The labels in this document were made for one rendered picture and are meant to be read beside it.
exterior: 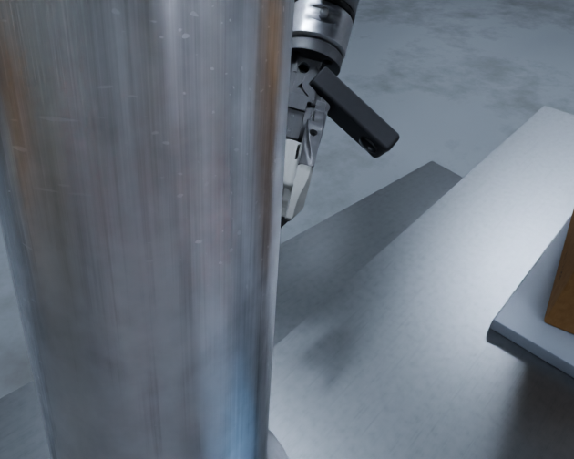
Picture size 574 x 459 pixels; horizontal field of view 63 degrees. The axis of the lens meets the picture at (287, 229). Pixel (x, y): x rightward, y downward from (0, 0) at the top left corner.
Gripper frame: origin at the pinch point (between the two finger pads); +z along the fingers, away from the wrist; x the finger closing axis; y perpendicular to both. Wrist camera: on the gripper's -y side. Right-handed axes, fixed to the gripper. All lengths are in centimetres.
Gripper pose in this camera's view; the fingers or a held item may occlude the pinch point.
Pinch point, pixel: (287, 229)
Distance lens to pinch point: 51.0
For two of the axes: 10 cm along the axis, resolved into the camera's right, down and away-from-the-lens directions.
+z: -2.4, 9.7, -0.9
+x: 1.0, -0.6, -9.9
